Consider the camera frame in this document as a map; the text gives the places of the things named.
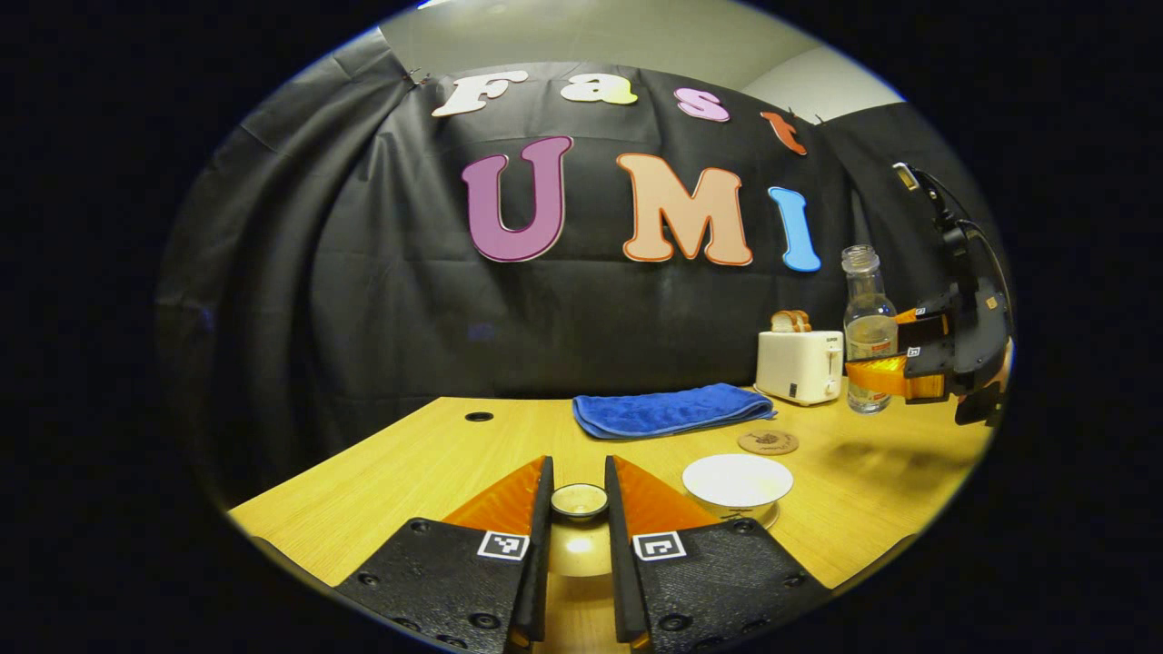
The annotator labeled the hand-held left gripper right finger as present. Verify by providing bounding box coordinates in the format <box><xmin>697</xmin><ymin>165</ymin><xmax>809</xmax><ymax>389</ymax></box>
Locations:
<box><xmin>604</xmin><ymin>454</ymin><xmax>832</xmax><ymax>654</ymax></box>

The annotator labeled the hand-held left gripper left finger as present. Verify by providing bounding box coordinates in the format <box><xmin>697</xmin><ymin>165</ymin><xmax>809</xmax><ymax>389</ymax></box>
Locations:
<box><xmin>332</xmin><ymin>456</ymin><xmax>555</xmax><ymax>654</ymax></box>

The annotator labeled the clear glass water bottle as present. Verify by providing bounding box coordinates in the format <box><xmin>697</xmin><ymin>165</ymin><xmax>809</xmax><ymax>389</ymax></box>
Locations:
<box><xmin>841</xmin><ymin>244</ymin><xmax>900</xmax><ymax>415</ymax></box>

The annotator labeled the white teacup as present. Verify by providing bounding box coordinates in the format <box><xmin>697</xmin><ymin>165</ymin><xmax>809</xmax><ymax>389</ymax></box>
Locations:
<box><xmin>682</xmin><ymin>454</ymin><xmax>794</xmax><ymax>524</ymax></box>

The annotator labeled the round brown coaster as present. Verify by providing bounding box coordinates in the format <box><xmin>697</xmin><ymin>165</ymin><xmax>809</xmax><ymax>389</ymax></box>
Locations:
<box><xmin>737</xmin><ymin>430</ymin><xmax>800</xmax><ymax>456</ymax></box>

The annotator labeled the white toaster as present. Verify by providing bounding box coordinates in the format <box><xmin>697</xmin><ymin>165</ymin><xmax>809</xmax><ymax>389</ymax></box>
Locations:
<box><xmin>755</xmin><ymin>329</ymin><xmax>845</xmax><ymax>406</ymax></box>

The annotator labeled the blue towel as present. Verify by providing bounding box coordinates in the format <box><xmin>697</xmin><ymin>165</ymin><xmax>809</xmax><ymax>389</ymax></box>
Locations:
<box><xmin>572</xmin><ymin>382</ymin><xmax>777</xmax><ymax>441</ymax></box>

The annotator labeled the black backdrop cloth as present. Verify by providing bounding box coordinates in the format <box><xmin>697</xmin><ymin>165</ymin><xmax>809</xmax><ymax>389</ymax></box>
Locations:
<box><xmin>154</xmin><ymin>27</ymin><xmax>1009</xmax><ymax>510</ymax></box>

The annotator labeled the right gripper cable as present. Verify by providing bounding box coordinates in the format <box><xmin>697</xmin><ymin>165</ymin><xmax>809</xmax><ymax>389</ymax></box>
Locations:
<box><xmin>893</xmin><ymin>162</ymin><xmax>1012</xmax><ymax>305</ymax></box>

